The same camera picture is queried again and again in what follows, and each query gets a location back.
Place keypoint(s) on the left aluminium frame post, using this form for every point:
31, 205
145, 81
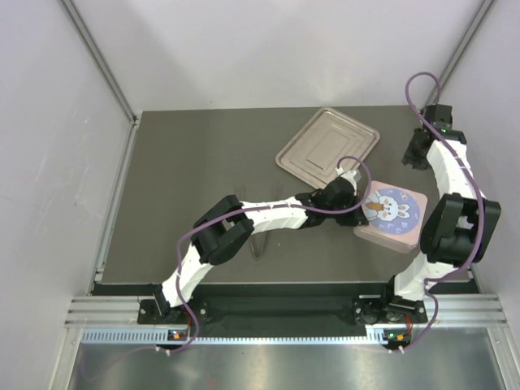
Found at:
73, 14

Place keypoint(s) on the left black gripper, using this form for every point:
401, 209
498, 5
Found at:
357, 218

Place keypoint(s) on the right aluminium frame post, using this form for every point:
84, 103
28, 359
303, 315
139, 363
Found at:
483, 10

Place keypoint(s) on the slotted cable duct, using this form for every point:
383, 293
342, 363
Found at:
113, 336

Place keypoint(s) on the pink chocolate tin box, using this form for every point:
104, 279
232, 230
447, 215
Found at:
398, 240

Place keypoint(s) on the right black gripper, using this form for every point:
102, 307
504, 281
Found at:
409, 158

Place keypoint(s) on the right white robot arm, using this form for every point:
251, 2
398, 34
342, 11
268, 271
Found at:
455, 227

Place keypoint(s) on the metal serving tongs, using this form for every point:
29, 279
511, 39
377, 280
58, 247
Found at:
258, 242

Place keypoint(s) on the large stepped metal tray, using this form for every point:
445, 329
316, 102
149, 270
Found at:
328, 140

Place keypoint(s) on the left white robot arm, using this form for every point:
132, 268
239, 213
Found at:
222, 231

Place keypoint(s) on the small plain metal tray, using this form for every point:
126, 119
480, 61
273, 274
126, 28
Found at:
391, 207

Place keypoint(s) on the aluminium frame post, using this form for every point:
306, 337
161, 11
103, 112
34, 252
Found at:
483, 10
73, 14

